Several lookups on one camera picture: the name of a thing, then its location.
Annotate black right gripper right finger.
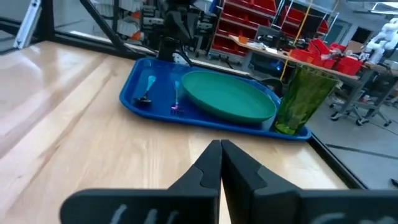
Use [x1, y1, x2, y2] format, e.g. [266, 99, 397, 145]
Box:
[221, 139, 398, 224]

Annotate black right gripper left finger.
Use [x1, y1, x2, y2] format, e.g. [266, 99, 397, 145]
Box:
[60, 139, 222, 224]

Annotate green translucent plastic cup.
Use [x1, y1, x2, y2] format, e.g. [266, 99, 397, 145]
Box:
[273, 65, 340, 136]

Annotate black spoon with cyan handle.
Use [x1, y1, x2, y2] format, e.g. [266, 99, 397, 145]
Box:
[133, 75, 157, 105]

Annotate green round plate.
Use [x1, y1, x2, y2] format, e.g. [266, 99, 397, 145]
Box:
[181, 70, 277, 124]

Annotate blue plastic tray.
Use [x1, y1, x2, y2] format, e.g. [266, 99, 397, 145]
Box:
[119, 57, 313, 141]

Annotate red bins on workbench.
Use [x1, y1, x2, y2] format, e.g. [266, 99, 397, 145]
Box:
[290, 39, 364, 76]

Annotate wooden workbench on casters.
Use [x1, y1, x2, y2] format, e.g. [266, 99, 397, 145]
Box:
[228, 34, 398, 127]

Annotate red shelf rack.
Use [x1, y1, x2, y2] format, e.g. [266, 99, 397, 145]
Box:
[211, 0, 330, 57]

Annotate white robot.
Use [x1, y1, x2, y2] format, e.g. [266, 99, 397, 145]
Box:
[365, 17, 398, 65]

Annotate silver aluminium profile bar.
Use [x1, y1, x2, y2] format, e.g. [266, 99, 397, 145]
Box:
[12, 0, 42, 50]

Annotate yellow cable with plug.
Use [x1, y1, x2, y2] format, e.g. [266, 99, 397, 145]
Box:
[279, 0, 313, 81]

